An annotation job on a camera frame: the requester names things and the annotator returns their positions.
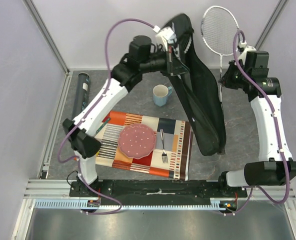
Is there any black shuttlecock tube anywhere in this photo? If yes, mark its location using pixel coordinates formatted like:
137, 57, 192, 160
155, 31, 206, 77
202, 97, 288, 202
72, 72, 91, 119

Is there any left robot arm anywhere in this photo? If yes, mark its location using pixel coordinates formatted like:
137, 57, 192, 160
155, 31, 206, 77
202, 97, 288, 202
63, 34, 189, 197

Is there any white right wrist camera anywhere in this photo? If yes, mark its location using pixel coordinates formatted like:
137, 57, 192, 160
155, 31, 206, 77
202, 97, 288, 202
237, 41, 256, 63

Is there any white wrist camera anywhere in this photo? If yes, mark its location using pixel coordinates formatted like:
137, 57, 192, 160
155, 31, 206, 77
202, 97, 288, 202
237, 41, 256, 63
153, 25, 177, 49

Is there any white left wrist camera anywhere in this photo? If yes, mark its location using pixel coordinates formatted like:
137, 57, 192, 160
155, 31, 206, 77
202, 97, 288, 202
153, 25, 177, 49

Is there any pink dotted plate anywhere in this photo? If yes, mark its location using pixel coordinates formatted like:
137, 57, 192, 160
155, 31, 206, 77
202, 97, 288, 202
117, 123, 157, 159

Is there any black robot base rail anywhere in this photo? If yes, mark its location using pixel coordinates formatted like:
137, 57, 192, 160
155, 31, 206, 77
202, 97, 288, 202
90, 179, 248, 207

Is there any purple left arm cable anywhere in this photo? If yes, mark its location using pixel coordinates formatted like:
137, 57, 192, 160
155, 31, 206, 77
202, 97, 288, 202
56, 19, 161, 216

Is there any black Crossway racket bag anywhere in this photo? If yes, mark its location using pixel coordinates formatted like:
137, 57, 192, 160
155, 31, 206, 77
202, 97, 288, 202
165, 13, 227, 156

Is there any teal handled knife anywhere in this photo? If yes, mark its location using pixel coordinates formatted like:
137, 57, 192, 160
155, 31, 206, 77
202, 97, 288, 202
95, 117, 111, 135

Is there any blue ceramic mug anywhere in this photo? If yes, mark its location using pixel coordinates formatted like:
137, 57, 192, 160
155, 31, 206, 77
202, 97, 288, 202
152, 84, 173, 107

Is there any colourful patchwork placemat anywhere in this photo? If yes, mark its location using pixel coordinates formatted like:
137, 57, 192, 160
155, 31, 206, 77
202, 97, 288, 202
95, 111, 193, 181

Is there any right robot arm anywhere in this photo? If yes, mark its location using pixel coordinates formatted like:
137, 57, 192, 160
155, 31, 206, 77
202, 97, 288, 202
217, 48, 296, 197

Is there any white badminton racket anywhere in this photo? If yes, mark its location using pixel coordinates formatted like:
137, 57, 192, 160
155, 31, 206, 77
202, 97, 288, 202
200, 5, 240, 103

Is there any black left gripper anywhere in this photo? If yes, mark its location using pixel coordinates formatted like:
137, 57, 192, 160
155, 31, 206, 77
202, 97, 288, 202
140, 46, 190, 78

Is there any silver fork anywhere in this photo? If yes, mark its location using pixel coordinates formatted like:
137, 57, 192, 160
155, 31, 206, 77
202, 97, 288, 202
160, 129, 168, 164

